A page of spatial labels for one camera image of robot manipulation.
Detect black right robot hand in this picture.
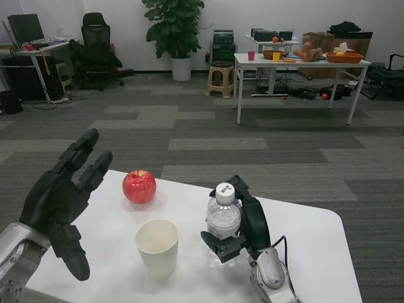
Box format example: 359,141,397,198
200,174,271,264

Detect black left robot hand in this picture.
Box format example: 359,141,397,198
19,128,114,282

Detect clear plastic water bottle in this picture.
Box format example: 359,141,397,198
206,182,243,265

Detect red apple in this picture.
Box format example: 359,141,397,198
122,169,158,205

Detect white paper cup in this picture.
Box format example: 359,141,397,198
135,219,180,279

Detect black trash bin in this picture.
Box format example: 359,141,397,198
0,90,23,115

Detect beige plastic stool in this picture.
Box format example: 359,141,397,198
206,61,235,98

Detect white office desk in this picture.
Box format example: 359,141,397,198
0,40,72,102

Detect black office chair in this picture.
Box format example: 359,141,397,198
69,12,136,92

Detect white folding table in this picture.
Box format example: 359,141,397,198
233,52,372,126

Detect brown round wicker basket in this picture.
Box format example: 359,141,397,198
262,50,285,61

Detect white plant pot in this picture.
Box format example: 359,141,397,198
171,56,193,82

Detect brown plush toy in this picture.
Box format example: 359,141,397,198
293,42,323,62

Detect black computer monitor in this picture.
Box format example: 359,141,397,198
7,13,45,49

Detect black stacked equipment cases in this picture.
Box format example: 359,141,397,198
211,29,237,64

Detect small white table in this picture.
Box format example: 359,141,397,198
244,33,301,54

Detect orange rectangular wicker basket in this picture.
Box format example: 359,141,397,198
326,51,364,64

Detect black folding chair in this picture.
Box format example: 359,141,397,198
359,54,404,101

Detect brown cardboard boxes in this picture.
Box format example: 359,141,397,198
302,30,374,80

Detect green potted plant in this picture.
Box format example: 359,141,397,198
141,0,206,59

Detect black bag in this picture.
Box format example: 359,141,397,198
328,20,362,34

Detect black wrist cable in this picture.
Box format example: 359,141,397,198
271,235,290,272

